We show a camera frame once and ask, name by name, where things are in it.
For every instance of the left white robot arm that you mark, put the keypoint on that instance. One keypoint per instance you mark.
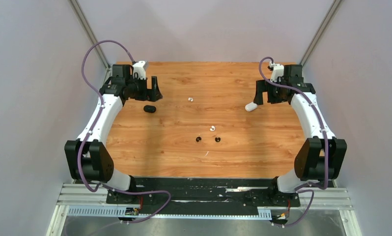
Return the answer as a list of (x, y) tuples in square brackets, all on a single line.
[(87, 156)]

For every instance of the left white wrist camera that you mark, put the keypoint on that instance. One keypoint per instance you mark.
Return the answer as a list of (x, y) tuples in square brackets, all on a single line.
[(139, 70)]

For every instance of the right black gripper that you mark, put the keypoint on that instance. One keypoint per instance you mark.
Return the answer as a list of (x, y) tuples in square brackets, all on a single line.
[(262, 86)]

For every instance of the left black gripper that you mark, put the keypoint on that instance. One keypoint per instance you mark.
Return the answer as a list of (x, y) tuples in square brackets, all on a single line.
[(153, 94)]

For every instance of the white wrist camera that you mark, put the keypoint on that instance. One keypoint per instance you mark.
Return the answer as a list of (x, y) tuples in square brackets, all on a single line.
[(277, 71), (139, 70)]

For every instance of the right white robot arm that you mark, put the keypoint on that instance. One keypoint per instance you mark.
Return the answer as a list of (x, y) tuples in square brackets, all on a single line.
[(321, 156)]

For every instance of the black earbud charging case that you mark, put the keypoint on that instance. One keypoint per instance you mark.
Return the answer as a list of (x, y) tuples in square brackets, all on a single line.
[(149, 109)]

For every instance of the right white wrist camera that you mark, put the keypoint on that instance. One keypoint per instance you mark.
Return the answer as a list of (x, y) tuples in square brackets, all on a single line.
[(277, 71)]

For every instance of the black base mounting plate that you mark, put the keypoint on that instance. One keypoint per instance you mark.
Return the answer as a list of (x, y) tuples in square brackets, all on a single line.
[(206, 196)]

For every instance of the aluminium frame rail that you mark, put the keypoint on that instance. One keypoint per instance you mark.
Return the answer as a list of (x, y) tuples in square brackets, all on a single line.
[(75, 200)]

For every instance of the white earbud charging case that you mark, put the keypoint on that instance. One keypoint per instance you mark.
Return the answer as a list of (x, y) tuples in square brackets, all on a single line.
[(251, 107)]

